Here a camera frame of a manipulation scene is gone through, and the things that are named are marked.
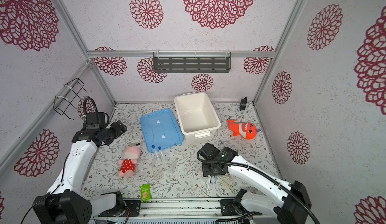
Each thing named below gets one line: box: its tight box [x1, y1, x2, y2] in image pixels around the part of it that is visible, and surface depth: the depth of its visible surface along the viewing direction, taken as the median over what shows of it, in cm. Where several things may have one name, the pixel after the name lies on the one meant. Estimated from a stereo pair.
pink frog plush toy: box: [116, 144, 141, 178], surface depth 85 cm
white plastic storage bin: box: [173, 91, 222, 145], surface depth 99 cm
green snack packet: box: [139, 183, 152, 203], surface depth 79 cm
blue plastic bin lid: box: [139, 108, 184, 153], surface depth 106 cm
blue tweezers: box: [210, 175, 216, 185], surface depth 85 cm
